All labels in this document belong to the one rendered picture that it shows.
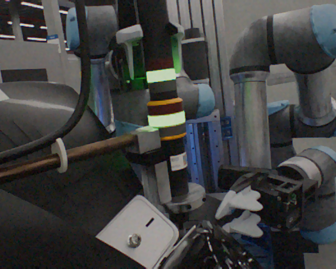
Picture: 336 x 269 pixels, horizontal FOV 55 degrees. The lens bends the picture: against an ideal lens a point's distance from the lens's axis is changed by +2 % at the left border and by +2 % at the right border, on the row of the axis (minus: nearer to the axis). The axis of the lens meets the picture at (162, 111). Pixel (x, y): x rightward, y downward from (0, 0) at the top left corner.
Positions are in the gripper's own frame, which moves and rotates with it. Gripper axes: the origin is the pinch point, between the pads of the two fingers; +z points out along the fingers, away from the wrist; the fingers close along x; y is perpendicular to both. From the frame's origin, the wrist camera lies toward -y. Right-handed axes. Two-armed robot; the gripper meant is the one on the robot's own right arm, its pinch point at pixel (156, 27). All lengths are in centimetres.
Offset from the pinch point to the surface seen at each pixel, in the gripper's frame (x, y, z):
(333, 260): -140, 146, -143
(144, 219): 4.8, 20.2, 2.7
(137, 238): 6.1, 20.9, 5.0
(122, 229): 7.3, 20.4, 3.3
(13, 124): 17.1, 8.7, -4.2
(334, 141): -161, 69, -155
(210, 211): -8.8, 29.2, -13.8
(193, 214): -5.0, 28.0, -11.6
